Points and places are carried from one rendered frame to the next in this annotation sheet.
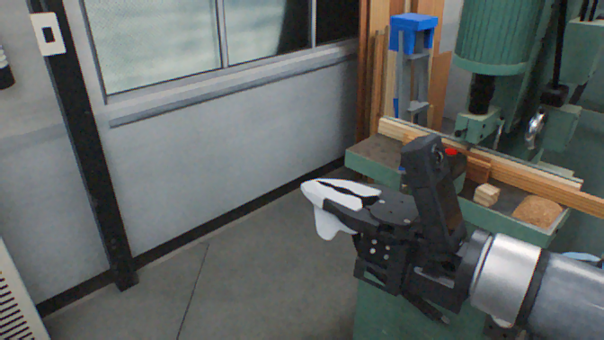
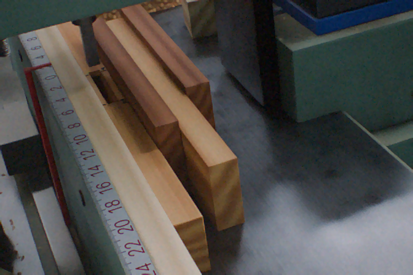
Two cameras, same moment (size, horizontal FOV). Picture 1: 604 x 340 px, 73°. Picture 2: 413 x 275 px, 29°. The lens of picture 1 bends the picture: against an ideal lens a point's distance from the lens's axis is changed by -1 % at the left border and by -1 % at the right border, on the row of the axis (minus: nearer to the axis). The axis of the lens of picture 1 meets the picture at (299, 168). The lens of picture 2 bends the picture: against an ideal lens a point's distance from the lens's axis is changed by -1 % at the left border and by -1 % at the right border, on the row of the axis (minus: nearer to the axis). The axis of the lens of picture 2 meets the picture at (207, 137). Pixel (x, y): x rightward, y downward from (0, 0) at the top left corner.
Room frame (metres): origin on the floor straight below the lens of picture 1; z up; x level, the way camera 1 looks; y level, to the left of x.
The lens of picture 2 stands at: (1.48, -0.15, 1.21)
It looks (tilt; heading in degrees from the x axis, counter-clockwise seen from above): 31 degrees down; 209
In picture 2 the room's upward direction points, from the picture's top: 8 degrees counter-clockwise
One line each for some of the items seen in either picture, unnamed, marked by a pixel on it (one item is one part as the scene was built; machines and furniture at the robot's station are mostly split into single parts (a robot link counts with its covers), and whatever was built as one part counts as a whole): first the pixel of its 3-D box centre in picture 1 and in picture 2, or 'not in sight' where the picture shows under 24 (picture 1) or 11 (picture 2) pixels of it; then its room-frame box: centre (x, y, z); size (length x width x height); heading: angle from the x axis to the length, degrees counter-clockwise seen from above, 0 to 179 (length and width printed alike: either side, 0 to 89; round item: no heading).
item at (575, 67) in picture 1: (581, 50); not in sight; (1.08, -0.74, 1.23); 0.09 x 0.08 x 0.15; 135
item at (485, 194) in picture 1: (486, 194); (208, 8); (0.86, -0.47, 0.92); 0.04 x 0.04 x 0.04; 36
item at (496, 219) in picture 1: (439, 186); (243, 123); (0.97, -0.40, 0.87); 0.61 x 0.30 x 0.06; 45
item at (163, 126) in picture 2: (455, 156); (131, 97); (1.04, -0.45, 0.93); 0.20 x 0.02 x 0.06; 45
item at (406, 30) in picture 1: (407, 134); not in sight; (1.92, -0.56, 0.58); 0.27 x 0.25 x 1.16; 41
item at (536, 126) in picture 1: (536, 128); not in sight; (1.04, -0.66, 1.02); 0.12 x 0.03 x 0.12; 135
